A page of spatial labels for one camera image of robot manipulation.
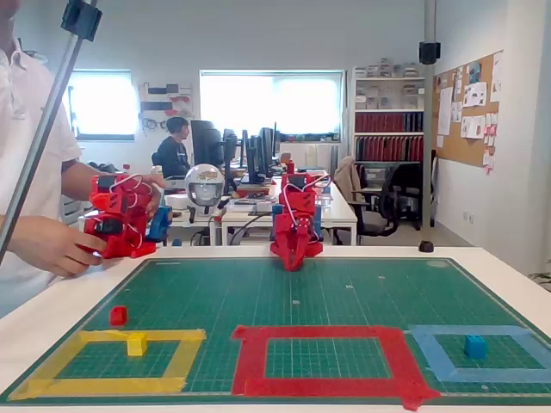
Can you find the small bright window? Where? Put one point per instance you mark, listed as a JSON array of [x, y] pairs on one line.
[[103, 103]]

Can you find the white bookshelf with binders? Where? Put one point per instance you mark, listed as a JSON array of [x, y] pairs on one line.
[[387, 125]]

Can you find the black office chair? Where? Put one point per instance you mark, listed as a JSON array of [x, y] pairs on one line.
[[409, 185]]

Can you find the red leader arm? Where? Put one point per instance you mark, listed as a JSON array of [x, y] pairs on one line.
[[116, 241]]

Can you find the white helmet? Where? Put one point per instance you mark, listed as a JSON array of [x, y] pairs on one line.
[[204, 185]]

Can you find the black computer monitor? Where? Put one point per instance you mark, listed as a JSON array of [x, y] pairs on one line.
[[230, 146], [255, 155], [269, 142], [206, 142]]

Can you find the white drawer unit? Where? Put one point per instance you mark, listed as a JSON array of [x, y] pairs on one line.
[[71, 211]]

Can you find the black pole clamp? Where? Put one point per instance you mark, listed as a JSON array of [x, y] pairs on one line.
[[429, 52], [82, 19]]

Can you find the red cube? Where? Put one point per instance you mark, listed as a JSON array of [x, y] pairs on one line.
[[118, 316]]

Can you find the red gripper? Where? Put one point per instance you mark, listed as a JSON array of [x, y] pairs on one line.
[[293, 242]]

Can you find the person's left forearm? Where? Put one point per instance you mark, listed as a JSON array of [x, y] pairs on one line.
[[77, 180]]

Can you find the black backpack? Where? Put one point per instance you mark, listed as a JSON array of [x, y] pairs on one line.
[[101, 165]]

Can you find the green cutting mat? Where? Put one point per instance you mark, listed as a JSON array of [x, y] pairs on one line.
[[366, 301]]

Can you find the grey metal pole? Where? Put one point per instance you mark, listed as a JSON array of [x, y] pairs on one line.
[[61, 84], [429, 129]]

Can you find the red tape square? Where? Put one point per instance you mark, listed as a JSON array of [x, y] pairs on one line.
[[323, 383]]

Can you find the wide bright window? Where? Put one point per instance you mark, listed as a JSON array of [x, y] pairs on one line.
[[271, 103]]

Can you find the blue cube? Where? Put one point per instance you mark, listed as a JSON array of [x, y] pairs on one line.
[[474, 347]]

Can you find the yellow cube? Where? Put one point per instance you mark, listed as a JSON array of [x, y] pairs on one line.
[[137, 346]]

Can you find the small black knob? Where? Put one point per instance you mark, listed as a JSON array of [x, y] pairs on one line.
[[426, 246]]

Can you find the wall tool rack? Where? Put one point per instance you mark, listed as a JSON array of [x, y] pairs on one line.
[[165, 103]]

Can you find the white wall socket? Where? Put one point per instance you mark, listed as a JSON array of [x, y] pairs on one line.
[[468, 217]]

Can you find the person's right hand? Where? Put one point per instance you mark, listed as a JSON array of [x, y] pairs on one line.
[[56, 245]]

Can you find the blue table clamp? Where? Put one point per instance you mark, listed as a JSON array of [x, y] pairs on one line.
[[317, 223], [160, 223]]

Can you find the red robot arm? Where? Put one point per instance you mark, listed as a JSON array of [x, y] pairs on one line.
[[297, 200]]

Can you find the red bottle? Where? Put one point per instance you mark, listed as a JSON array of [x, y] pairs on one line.
[[290, 165]]

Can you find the person's left hand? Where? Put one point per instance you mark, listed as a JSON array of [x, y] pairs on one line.
[[154, 185]]

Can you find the office chair grey seat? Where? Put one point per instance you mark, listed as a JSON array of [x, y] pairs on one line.
[[374, 221]]

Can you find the person's right forearm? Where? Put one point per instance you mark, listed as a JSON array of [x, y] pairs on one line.
[[20, 232]]

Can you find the green plant leaves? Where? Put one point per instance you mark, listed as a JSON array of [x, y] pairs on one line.
[[541, 279]]

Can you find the seated person dark shirt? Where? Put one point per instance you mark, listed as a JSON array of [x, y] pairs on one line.
[[172, 157]]

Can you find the cork pin board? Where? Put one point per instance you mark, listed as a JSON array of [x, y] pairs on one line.
[[447, 148]]

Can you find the yellow tape square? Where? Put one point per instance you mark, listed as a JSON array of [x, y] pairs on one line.
[[107, 386]]

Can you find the person in white shirt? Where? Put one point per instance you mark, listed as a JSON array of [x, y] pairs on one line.
[[26, 107]]

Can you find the blue tape square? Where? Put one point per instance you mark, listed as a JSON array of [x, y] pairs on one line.
[[473, 375]]

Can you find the beige jacket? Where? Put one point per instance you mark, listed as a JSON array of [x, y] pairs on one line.
[[346, 176]]

